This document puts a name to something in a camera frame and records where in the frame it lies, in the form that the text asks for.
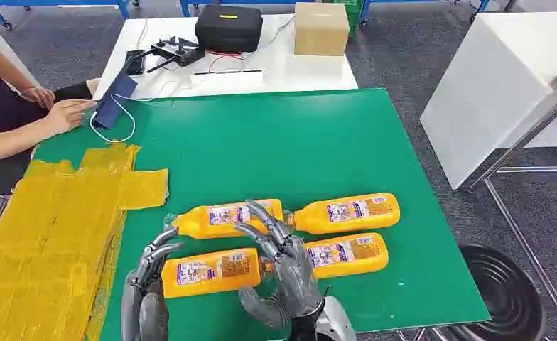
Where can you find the person's left hand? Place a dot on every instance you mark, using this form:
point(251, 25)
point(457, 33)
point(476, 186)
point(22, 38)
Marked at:
point(41, 96)

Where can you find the person's right hand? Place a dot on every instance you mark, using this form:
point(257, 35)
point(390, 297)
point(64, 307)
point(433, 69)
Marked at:
point(66, 115)

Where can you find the green plastic crate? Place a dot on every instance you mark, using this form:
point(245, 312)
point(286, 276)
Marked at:
point(354, 14)

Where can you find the black carrying case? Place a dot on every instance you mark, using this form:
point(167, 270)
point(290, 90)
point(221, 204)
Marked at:
point(229, 28)

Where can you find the brown cardboard box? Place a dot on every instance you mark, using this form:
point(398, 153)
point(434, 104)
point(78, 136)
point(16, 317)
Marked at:
point(321, 30)

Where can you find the blue metal frame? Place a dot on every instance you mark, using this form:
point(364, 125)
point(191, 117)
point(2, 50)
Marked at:
point(57, 3)
point(424, 3)

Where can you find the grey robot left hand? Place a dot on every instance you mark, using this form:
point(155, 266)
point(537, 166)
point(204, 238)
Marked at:
point(142, 282)

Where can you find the large white table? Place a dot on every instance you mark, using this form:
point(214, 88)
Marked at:
point(485, 94)

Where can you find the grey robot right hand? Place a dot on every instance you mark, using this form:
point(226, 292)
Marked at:
point(297, 282)

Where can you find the steel bench frame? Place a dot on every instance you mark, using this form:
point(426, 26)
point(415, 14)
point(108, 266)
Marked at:
point(518, 136)

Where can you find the green table mat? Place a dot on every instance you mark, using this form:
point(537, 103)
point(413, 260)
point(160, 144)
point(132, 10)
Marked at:
point(283, 150)

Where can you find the small black flat device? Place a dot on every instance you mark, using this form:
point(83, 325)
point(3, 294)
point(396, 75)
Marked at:
point(135, 62)

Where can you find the white power strip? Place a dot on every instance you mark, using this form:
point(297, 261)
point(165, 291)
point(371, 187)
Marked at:
point(226, 79)

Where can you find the dark blue cloth pouch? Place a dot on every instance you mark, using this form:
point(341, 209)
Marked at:
point(114, 99)

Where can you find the black controller with antennas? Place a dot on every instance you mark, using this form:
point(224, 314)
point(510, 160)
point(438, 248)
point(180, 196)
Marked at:
point(177, 51)

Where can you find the yellow taped sheet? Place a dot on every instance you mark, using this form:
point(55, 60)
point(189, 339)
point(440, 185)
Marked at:
point(48, 235)

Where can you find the orange drink bottle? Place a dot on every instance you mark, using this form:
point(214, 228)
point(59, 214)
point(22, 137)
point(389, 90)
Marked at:
point(349, 214)
point(203, 275)
point(349, 256)
point(198, 223)

